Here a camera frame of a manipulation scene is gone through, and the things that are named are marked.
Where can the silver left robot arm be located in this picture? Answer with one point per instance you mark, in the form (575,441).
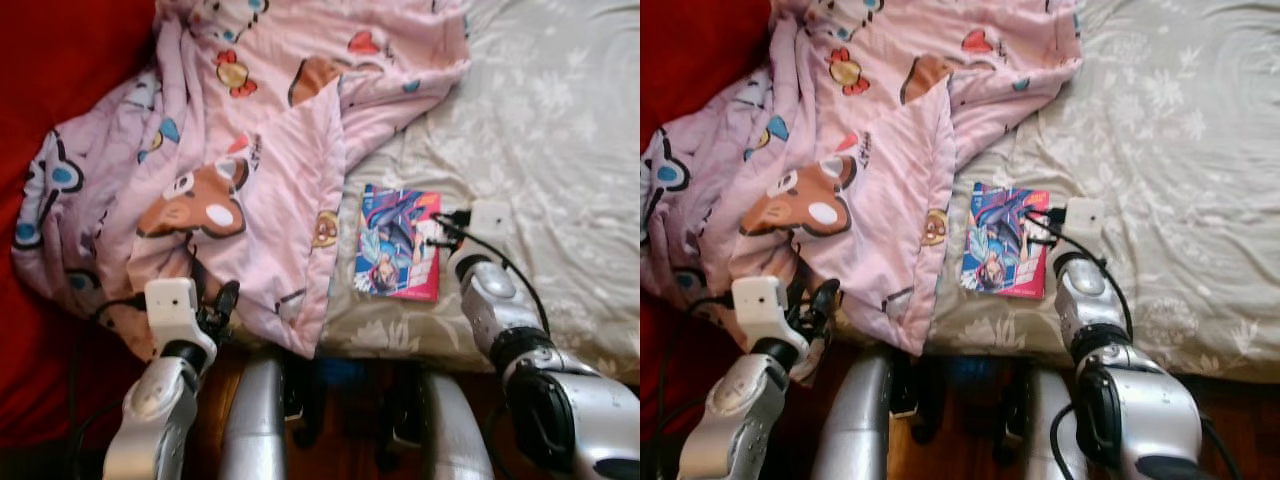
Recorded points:
(150,410)
(735,415)

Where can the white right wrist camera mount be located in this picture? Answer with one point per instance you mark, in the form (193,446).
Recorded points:
(490,225)
(1085,222)

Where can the silver right robot leg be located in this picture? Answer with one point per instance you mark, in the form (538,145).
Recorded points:
(1050,440)
(460,440)

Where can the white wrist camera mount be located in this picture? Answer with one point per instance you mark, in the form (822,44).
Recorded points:
(760,305)
(172,305)
(490,225)
(1085,222)

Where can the beige floral bedsheet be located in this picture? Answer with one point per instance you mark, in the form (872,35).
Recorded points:
(1180,150)
(560,150)

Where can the large red cushion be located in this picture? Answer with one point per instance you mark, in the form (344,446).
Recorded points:
(690,60)
(60,60)

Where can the silver left robot leg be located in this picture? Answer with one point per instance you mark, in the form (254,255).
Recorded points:
(855,430)
(255,430)

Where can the pink cartoon print blanket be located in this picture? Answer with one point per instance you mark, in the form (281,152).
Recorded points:
(280,170)
(890,170)

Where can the colourful manga book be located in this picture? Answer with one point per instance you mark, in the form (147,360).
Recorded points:
(995,250)
(390,250)

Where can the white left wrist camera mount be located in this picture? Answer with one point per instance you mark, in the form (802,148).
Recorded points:
(760,305)
(172,305)

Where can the silver robot leg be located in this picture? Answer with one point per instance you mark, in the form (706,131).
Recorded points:
(460,440)
(1050,440)
(855,430)
(255,430)

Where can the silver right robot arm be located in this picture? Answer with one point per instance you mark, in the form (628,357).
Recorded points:
(560,400)
(1140,410)

